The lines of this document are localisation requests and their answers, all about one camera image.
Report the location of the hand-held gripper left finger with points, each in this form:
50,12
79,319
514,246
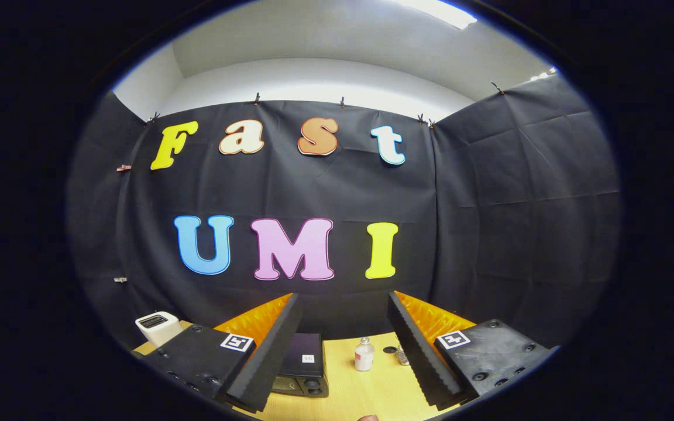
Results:
272,356

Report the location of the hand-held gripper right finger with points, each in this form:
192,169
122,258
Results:
416,351

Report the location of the black toaster oven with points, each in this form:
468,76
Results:
293,356

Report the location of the white bread toaster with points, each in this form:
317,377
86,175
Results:
158,333

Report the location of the clear bottle pink label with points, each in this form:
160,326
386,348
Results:
364,359

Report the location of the row of black cloth clips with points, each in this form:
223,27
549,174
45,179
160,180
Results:
257,98

